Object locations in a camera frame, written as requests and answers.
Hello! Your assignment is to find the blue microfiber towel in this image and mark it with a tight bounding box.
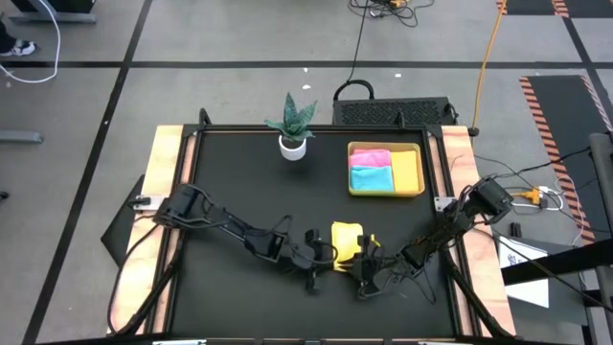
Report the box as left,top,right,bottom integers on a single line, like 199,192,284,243
350,166,396,193

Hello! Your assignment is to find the thin black floor cable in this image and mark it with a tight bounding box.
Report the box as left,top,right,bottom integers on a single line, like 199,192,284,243
473,147,593,183

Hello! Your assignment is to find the wooden table side board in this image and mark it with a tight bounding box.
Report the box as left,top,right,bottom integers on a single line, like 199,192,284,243
439,125,517,336
107,125,197,335

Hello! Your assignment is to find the black aluminium table frame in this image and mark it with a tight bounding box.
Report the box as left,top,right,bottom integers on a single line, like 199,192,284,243
143,107,516,345

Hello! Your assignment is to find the black upright post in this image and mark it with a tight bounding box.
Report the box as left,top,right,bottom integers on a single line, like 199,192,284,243
587,132,613,345

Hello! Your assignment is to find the white floor cable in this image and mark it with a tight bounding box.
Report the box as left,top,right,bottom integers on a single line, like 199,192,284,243
0,0,62,85

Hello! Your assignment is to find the white paper sheet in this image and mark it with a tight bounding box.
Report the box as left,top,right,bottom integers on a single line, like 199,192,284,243
497,236,551,309

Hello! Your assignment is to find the white power cable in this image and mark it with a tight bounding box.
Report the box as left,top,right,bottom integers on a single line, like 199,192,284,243
510,185,569,212

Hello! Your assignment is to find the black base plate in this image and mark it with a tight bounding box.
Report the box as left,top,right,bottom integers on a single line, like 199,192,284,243
100,174,146,268

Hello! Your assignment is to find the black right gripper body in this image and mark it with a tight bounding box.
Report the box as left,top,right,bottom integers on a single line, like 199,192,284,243
356,233,408,302

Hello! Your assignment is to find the yellow microfiber towel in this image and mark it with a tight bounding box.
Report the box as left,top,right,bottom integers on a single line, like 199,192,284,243
330,220,382,273

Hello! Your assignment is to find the orange microfiber towel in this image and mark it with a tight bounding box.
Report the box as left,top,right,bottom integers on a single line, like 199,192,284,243
390,149,420,194

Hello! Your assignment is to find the person's shoe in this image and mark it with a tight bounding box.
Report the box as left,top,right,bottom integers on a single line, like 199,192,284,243
0,40,37,58

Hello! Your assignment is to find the black hanging cable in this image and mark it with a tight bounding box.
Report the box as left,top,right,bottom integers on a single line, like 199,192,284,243
333,0,376,103

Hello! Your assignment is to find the black cable bundle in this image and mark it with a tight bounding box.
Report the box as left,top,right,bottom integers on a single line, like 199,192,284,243
348,0,436,29

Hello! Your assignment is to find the orange extension cable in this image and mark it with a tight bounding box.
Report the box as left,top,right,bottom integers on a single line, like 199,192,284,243
471,0,508,138

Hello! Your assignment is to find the black metal bar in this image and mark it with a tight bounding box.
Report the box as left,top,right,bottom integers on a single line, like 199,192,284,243
501,238,613,288

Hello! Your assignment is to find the snake plant in white pot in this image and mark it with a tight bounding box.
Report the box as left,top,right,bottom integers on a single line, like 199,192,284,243
264,92,318,162

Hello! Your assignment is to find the green translucent plastic tray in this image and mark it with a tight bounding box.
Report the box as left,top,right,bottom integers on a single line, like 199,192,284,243
347,141,426,198

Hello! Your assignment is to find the grey desk base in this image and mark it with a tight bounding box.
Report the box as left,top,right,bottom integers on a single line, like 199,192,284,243
10,0,99,25

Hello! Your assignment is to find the pink microfiber towel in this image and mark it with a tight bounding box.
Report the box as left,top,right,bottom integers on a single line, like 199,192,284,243
349,149,393,170

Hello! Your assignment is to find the person's leg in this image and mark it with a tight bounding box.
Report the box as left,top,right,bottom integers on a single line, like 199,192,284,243
0,18,18,53

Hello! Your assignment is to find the black braided cable sleeve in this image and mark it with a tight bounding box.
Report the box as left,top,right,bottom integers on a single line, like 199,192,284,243
107,224,186,336
438,229,516,339

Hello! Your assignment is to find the black perforated computer case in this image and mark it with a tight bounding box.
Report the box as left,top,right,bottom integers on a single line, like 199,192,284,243
332,97,459,127

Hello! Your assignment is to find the black mat striped edge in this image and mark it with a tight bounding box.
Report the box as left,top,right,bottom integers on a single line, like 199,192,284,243
496,0,613,19
519,75,613,245

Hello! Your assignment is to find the grey desk foot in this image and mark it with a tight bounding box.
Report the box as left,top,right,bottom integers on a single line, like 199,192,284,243
0,128,46,145

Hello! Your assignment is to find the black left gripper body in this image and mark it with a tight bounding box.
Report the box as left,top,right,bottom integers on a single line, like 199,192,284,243
282,228,322,295

